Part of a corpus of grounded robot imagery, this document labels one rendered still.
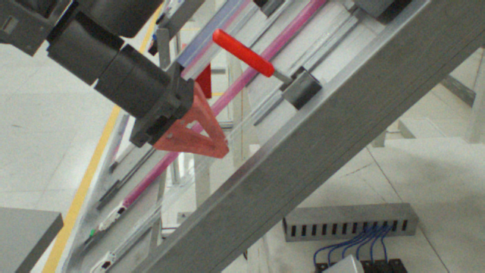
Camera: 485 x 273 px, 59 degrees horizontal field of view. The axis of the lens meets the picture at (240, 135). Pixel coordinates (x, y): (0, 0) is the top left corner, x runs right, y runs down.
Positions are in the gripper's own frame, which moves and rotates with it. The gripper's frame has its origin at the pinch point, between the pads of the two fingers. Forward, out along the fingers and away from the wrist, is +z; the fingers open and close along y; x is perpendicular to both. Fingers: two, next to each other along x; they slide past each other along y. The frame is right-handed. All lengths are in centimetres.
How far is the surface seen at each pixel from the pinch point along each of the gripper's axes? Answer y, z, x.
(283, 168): -10.0, 1.6, -6.1
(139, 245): -2.1, 0.8, 15.6
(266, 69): -6.7, -4.8, -11.2
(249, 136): 135, 62, 44
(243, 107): 135, 50, 34
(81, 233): 13.4, -0.9, 32.4
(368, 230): 19.9, 42.5, 4.1
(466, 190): 35, 65, -13
